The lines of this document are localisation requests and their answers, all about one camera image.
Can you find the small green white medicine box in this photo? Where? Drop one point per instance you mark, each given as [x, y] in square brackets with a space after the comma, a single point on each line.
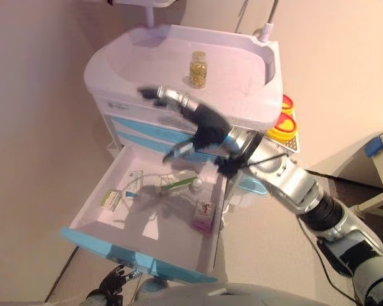
[111, 200]

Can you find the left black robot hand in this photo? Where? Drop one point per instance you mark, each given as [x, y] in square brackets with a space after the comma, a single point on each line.
[115, 282]

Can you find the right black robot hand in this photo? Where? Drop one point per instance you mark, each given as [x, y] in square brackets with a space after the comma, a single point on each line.
[210, 127]

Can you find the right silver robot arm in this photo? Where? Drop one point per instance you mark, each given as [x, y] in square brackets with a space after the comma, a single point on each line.
[293, 185]

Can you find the light blue waste bin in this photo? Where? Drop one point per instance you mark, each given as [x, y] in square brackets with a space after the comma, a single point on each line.
[252, 188]

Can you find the white raised cart tray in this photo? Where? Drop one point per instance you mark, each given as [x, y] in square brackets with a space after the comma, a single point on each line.
[147, 4]

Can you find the blue bed clip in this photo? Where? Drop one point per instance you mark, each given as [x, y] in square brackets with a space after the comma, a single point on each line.
[373, 146]

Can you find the white pill bottle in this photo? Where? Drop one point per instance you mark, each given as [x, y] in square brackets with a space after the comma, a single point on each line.
[197, 184]

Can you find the metal IV pole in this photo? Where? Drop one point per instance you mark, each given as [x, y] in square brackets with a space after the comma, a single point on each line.
[268, 25]

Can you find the white medical cart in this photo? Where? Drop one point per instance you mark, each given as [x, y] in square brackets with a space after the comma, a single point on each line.
[140, 57]

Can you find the clear bottle yellow capsules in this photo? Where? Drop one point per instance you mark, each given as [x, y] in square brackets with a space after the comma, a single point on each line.
[198, 71]

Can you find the pink purple medicine box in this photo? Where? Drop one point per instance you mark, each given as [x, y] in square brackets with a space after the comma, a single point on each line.
[204, 215]

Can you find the yellow container red lid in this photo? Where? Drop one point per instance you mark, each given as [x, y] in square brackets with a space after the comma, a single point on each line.
[284, 126]
[288, 104]

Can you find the grey robot torso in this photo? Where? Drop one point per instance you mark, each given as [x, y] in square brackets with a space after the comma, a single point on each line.
[242, 296]

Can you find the long green white medicine box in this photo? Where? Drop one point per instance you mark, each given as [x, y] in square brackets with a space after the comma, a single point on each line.
[175, 185]

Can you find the white mesh side basket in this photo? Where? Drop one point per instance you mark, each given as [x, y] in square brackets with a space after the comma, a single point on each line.
[292, 145]

